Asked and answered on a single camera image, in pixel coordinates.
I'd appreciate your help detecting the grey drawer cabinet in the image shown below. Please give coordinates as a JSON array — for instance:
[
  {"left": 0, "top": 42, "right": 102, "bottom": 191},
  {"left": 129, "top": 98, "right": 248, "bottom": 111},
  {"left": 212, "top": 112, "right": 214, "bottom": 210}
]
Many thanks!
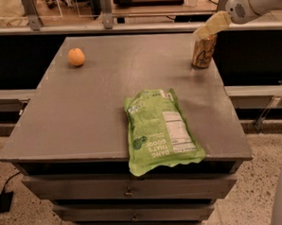
[{"left": 0, "top": 33, "right": 253, "bottom": 225}]

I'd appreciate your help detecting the middle drawer with knob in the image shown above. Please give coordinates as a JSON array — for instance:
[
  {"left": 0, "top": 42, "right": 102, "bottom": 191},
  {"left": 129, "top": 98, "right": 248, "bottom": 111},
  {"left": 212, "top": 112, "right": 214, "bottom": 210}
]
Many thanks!
[{"left": 53, "top": 203, "right": 214, "bottom": 222}]

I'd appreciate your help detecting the top drawer with knob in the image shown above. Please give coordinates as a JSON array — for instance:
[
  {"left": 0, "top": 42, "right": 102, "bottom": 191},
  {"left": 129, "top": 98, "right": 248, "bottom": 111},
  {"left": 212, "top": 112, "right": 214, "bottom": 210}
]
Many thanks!
[{"left": 23, "top": 174, "right": 237, "bottom": 200}]

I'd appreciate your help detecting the drawer with knob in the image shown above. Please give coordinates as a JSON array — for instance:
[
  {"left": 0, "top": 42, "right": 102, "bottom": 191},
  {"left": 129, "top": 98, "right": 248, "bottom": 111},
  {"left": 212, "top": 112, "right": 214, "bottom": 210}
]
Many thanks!
[
  {"left": 23, "top": 174, "right": 237, "bottom": 200},
  {"left": 53, "top": 203, "right": 214, "bottom": 222}
]

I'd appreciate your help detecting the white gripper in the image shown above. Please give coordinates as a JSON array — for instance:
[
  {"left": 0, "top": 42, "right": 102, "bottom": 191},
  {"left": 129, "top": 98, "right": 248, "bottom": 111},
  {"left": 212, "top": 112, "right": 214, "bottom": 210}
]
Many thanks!
[{"left": 195, "top": 0, "right": 282, "bottom": 41}]

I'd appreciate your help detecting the black power adapter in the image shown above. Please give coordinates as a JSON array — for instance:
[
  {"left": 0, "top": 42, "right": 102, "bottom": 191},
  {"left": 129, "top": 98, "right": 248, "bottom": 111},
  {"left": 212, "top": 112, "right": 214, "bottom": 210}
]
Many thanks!
[{"left": 0, "top": 191, "right": 13, "bottom": 214}]

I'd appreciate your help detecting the green snack bag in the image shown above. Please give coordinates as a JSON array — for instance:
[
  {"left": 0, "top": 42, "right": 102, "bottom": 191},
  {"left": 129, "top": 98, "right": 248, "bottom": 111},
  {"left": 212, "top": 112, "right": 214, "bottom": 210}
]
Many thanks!
[{"left": 124, "top": 89, "right": 206, "bottom": 177}]

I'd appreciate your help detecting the metal railing frame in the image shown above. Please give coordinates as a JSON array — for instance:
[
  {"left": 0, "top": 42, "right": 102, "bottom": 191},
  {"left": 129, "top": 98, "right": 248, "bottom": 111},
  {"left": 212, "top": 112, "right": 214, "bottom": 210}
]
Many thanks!
[{"left": 0, "top": 0, "right": 282, "bottom": 36}]

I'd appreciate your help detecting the orange fruit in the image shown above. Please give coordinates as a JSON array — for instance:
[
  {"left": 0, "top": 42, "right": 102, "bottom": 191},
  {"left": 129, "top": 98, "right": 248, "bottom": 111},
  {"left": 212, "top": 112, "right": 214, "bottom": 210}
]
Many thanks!
[{"left": 68, "top": 47, "right": 85, "bottom": 67}]

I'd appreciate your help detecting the black floor cable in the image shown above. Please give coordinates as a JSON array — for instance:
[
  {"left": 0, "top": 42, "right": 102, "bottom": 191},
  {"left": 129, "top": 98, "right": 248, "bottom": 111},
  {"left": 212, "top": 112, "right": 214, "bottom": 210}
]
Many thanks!
[{"left": 0, "top": 171, "right": 23, "bottom": 194}]

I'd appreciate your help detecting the orange gold soda can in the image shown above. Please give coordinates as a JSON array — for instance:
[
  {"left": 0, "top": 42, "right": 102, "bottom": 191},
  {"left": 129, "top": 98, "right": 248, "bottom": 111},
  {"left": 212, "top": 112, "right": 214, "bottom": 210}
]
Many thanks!
[{"left": 191, "top": 34, "right": 218, "bottom": 69}]

